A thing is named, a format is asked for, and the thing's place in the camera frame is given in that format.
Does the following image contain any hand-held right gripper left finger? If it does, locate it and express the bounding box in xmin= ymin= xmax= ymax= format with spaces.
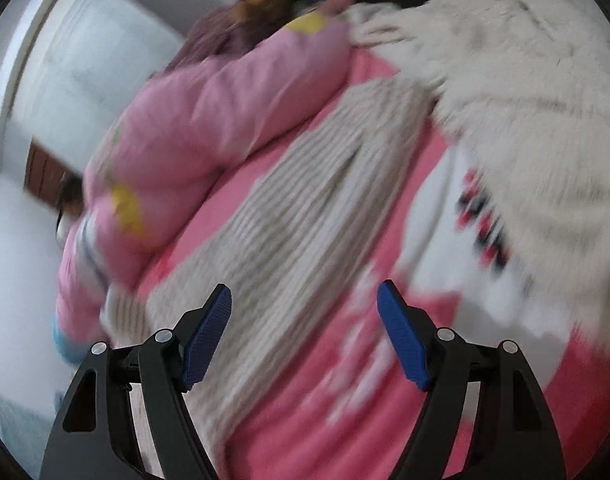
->
xmin=39 ymin=283 xmax=233 ymax=480

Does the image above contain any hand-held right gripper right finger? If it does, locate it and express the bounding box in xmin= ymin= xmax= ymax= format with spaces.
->
xmin=376 ymin=280 xmax=568 ymax=480

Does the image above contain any beige white houndstooth sweater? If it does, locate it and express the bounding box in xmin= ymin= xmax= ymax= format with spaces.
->
xmin=99 ymin=77 xmax=436 ymax=480

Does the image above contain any pink floral bed sheet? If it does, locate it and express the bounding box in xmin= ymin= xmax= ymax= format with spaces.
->
xmin=135 ymin=49 xmax=610 ymax=480

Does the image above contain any grey patterned bed skirt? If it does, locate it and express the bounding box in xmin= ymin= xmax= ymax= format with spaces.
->
xmin=0 ymin=392 xmax=61 ymax=478

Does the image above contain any pink printed quilt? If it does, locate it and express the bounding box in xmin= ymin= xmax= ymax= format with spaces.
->
xmin=52 ymin=0 xmax=353 ymax=366

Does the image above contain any cream fluffy blanket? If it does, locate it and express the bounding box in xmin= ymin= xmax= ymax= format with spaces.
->
xmin=345 ymin=0 xmax=610 ymax=356

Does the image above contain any white door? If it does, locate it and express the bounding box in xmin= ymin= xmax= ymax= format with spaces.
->
xmin=0 ymin=0 xmax=186 ymax=176

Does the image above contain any brown wooden wall rack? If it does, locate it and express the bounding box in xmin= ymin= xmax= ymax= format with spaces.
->
xmin=24 ymin=142 xmax=68 ymax=206

